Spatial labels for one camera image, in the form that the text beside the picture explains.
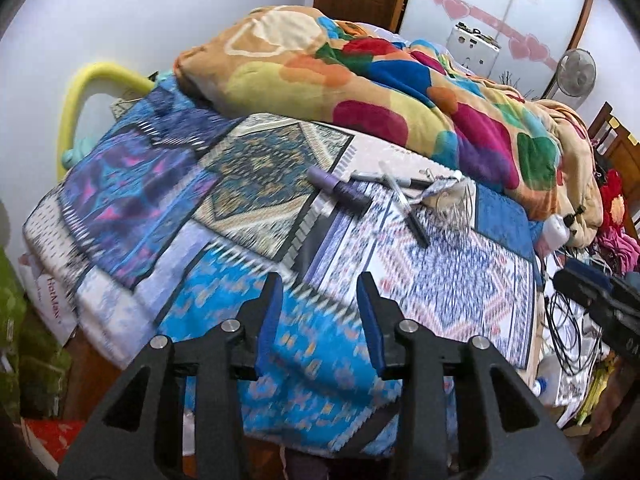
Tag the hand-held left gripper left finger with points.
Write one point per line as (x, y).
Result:
(270, 320)

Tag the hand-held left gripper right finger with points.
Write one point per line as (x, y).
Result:
(372, 320)

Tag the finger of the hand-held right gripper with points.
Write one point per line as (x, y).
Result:
(580, 287)
(592, 271)

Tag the grey marker with black cap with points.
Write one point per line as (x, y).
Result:
(409, 210)

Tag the purple cylindrical tube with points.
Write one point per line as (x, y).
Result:
(337, 190)

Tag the dark slim marker pen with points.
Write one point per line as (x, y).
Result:
(385, 177)

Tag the clear plastic wrapper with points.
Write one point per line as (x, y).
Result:
(450, 195)

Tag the pink cloth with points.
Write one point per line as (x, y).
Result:
(620, 250)

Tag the white charger block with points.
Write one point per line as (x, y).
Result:
(556, 232)

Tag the yellow packet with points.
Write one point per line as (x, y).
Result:
(597, 390)

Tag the red plush toy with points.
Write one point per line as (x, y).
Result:
(612, 200)

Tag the white plastic bottle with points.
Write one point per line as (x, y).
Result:
(547, 380)

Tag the blue patchwork bedsheet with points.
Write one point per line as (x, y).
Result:
(200, 220)

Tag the wooden headboard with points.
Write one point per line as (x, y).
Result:
(620, 145)

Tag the standing electric fan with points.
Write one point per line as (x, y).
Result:
(575, 72)

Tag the white plastic bag red print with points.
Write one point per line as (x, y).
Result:
(47, 300)

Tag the colourful patterned fleece blanket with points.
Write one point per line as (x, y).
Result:
(360, 85)

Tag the green patterned cloth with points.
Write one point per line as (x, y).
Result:
(25, 350)

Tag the red cardboard box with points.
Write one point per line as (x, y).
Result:
(52, 442)

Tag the white appliance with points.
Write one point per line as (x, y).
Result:
(472, 50)

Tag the teal soft toy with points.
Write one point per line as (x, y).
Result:
(77, 152)

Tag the yellow foam tube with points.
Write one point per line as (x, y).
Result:
(80, 90)

